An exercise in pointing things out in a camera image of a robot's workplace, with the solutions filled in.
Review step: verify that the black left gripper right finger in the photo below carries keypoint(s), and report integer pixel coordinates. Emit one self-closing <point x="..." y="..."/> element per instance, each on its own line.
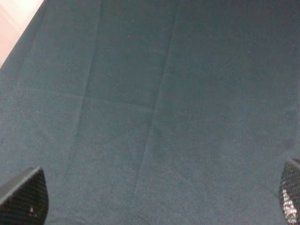
<point x="289" y="191"/>

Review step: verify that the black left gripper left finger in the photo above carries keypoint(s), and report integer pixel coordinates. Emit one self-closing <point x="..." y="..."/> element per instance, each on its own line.
<point x="24" y="199"/>

